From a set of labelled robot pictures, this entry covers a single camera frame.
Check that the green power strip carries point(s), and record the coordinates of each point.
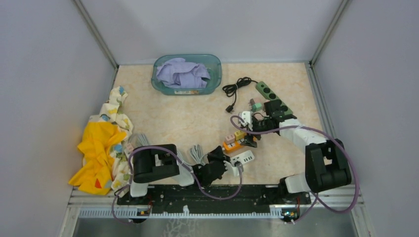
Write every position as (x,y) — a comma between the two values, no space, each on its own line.
(271,96)

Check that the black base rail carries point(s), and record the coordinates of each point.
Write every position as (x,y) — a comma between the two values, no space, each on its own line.
(264,201)

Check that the yellow patterned cloth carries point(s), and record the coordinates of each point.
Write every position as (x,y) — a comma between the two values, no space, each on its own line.
(104,163)

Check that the purple cloth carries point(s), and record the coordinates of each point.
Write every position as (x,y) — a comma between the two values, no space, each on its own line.
(178,73)

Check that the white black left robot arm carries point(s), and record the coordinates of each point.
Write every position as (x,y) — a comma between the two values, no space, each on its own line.
(153,163)

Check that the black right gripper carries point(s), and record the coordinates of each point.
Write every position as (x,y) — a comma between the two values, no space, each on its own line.
(249,140)

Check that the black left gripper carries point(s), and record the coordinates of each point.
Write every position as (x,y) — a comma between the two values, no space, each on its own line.
(218,155)

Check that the white power strip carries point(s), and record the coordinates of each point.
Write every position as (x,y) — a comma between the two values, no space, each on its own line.
(244,157)

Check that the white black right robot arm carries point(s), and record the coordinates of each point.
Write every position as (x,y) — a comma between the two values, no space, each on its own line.
(325,164)

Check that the orange power strip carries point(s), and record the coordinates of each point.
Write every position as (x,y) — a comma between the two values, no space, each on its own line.
(233,147)

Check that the teal plastic basin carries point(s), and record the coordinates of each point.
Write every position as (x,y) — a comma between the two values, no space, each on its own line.
(211,62)

